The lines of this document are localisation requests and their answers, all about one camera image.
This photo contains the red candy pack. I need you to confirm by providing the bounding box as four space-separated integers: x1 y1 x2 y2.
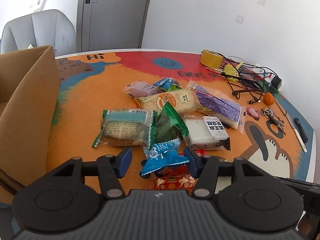
194 148 206 157

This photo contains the red orange snack pack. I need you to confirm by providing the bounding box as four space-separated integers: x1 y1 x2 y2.
153 165 198 193

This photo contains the black white rice cake pack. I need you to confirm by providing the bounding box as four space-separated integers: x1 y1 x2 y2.
183 115 231 151

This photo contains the teal beige cracker pack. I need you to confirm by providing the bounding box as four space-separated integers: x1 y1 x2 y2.
92 108 157 148

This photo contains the clear biscuit snack pack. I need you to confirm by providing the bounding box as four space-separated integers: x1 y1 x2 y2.
217 156 233 163

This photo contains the green wrapped snack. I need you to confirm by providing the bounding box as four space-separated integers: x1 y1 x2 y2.
155 102 189 143

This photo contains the black white pen tool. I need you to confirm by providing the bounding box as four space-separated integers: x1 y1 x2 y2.
286 116 309 153

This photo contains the purple white long snack pack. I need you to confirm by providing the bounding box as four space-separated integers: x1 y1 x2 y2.
187 79 246 133

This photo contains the colourful cat table mat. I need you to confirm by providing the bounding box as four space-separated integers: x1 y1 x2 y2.
47 51 313 192

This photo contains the orange beige cake pack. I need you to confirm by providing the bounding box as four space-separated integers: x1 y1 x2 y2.
133 87 201 114

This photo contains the pink purple snack pack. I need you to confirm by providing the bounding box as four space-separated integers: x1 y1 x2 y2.
124 81 161 98

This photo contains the key bunch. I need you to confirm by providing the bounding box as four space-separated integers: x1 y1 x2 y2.
261 108 286 135

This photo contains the small blue green snack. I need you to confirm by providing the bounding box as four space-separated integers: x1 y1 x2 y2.
153 77 182 92

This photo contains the orange tangerine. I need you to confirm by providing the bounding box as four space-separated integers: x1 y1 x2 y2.
263 93 275 106

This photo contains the yellow plastic bag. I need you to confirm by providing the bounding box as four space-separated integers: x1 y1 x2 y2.
223 61 243 77

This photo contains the yellow tape roll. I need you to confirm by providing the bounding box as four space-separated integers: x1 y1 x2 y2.
200 49 223 69

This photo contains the white power strip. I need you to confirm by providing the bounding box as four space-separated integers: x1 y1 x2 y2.
239 63 284 92

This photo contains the brown cardboard box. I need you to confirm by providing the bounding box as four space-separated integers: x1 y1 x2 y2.
1 46 60 204

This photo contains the grey upholstered chair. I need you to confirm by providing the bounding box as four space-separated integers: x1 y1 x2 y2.
1 9 76 56

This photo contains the grey door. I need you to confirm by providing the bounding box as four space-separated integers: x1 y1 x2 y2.
76 0 150 52

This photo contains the pink fluffy keychain charm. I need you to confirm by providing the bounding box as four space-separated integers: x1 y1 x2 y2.
246 107 260 120

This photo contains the black cables tangle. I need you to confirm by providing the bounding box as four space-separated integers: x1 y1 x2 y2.
220 55 283 105

